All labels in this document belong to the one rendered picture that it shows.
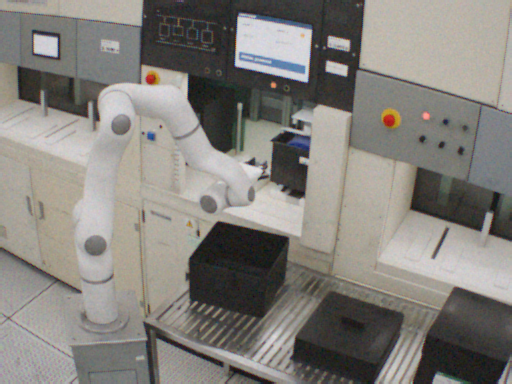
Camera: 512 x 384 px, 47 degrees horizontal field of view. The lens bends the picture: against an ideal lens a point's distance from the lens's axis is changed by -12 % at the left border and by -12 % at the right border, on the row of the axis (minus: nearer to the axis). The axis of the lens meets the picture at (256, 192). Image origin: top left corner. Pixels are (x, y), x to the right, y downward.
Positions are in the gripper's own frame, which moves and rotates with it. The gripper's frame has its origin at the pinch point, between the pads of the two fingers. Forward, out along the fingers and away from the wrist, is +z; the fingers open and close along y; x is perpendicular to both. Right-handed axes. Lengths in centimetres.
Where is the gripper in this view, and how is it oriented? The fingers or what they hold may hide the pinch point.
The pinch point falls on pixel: (257, 164)
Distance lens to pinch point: 226.6
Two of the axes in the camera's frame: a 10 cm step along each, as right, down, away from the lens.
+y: 8.8, 2.7, -3.8
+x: 0.6, -8.7, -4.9
